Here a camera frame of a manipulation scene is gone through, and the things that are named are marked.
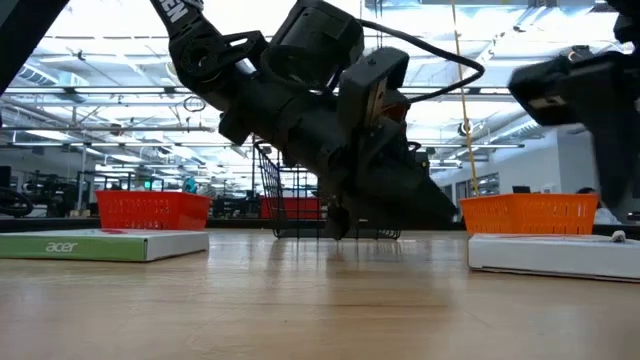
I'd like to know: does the red background bin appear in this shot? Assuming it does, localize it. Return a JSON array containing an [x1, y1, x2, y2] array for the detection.
[[258, 195, 322, 221]]

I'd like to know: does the black wire basket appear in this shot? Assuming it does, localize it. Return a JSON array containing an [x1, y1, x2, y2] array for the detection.
[[253, 140, 404, 241]]

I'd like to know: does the black table edge frame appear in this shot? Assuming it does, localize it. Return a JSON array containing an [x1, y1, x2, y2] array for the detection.
[[0, 217, 640, 240]]

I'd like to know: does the white box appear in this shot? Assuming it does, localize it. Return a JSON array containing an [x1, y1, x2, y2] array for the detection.
[[467, 232, 640, 284]]

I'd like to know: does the red plastic basket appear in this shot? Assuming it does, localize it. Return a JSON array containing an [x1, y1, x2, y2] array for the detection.
[[94, 189, 213, 232]]

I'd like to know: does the green acer box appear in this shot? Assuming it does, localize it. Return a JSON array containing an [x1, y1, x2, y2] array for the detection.
[[0, 228, 211, 263]]

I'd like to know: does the orange plastic basket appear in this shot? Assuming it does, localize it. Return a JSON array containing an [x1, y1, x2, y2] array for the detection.
[[458, 192, 600, 236]]

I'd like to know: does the yellow hanging rope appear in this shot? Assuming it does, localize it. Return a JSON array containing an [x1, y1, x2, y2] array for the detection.
[[449, 0, 481, 197]]

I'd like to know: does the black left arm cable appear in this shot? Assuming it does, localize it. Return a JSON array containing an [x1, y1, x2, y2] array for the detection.
[[357, 18, 486, 104]]

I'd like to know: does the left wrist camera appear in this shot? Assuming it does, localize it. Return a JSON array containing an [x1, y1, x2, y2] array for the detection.
[[337, 46, 412, 132]]

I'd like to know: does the black background machinery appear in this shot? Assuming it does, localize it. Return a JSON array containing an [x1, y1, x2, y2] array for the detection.
[[0, 164, 96, 219]]

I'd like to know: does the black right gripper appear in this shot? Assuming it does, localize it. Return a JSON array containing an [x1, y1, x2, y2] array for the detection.
[[507, 49, 640, 207]]

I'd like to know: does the black frame brace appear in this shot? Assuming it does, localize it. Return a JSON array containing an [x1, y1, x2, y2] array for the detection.
[[0, 0, 71, 96]]

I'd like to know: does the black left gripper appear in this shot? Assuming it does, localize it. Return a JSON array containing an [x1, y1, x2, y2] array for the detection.
[[218, 79, 457, 240]]

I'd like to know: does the background person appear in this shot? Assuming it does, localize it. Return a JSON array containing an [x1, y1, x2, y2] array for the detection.
[[574, 186, 624, 226]]

